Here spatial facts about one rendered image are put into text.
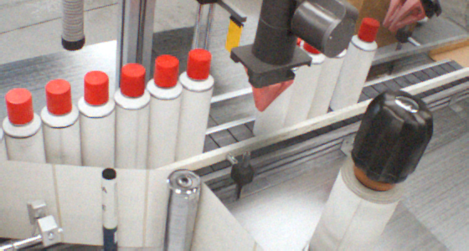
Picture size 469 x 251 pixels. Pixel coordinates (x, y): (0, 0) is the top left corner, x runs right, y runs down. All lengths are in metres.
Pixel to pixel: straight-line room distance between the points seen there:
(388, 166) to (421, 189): 0.46
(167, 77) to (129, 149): 0.12
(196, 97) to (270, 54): 0.13
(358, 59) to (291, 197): 0.29
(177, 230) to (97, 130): 0.19
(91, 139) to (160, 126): 0.11
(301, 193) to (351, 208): 0.23
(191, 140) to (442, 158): 0.57
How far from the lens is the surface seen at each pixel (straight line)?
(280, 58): 0.70
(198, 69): 0.73
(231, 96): 0.87
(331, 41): 0.62
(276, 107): 0.87
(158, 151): 0.79
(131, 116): 0.71
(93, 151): 0.73
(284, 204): 0.83
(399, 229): 0.87
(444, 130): 1.23
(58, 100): 0.66
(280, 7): 0.66
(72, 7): 0.71
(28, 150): 0.68
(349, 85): 1.00
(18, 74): 1.14
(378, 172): 0.59
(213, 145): 0.90
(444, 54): 1.56
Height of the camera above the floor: 1.48
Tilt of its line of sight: 39 degrees down
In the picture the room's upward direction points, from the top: 11 degrees clockwise
